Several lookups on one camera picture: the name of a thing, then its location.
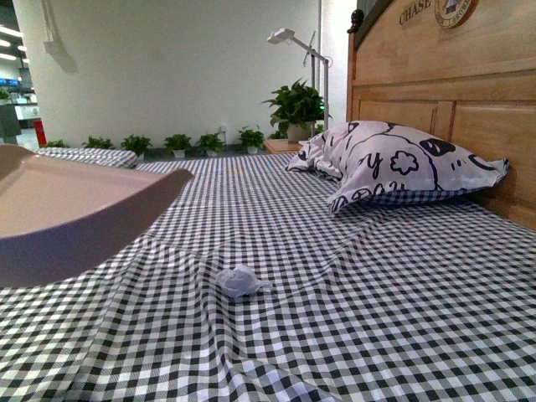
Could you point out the white paper ball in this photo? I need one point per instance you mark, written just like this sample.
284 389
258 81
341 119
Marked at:
240 281

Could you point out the beige plastic dustpan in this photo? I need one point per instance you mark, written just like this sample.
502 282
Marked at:
60 218

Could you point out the far wooden nightstand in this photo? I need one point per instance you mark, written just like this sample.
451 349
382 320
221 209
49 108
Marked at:
278 146

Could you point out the small potted plant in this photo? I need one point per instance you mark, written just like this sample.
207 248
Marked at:
137 144
251 139
178 144
210 143
98 143

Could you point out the large potted green plant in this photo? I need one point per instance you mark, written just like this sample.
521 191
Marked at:
297 108

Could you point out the white cartoon print pillow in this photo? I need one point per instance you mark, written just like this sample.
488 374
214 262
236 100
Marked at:
380 162

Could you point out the folded checkered blanket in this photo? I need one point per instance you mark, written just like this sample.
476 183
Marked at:
95 156

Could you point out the white floor lamp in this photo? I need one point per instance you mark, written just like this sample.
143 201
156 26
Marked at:
284 34

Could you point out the black white checkered bedsheet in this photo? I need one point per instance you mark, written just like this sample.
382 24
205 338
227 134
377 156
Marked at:
431 302

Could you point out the wooden headboard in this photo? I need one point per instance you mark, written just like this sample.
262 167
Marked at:
461 71

